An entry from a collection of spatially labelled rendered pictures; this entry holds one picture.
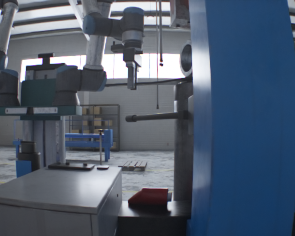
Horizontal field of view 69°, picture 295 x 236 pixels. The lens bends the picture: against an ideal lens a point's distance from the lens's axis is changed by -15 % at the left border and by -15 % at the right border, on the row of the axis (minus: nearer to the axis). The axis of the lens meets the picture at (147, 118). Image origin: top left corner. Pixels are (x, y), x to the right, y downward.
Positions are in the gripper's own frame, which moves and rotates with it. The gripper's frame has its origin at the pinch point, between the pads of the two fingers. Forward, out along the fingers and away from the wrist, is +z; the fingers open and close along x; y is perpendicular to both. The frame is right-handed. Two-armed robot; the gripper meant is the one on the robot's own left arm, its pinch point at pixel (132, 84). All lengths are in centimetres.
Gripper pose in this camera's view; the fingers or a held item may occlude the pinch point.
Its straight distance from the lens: 100.1
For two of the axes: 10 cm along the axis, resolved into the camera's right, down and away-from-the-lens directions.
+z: 0.0, 10.0, -0.3
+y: 9.8, -0.1, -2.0
